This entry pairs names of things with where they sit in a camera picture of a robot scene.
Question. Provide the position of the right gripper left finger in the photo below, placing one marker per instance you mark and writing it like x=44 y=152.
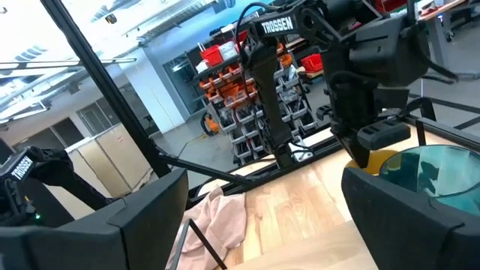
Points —
x=112 y=243

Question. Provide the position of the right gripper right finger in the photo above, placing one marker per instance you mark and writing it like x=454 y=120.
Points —
x=405 y=240

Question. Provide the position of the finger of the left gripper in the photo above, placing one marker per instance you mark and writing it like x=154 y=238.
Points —
x=354 y=150
x=382 y=135

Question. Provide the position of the teal plastic tumbler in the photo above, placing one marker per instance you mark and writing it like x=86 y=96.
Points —
x=431 y=168

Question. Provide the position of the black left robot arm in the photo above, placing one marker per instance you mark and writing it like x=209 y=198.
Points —
x=270 y=93

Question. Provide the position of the beige cabinet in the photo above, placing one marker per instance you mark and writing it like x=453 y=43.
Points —
x=112 y=161

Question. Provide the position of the pink cloth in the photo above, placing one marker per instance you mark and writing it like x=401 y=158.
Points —
x=217 y=225

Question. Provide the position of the parts bin shelving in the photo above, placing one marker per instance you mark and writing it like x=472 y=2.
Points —
x=228 y=93

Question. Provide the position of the black frame clear-top shelf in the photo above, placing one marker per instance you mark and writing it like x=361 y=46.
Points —
x=206 y=242

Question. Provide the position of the black metal table frame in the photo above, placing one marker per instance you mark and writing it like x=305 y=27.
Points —
x=112 y=95

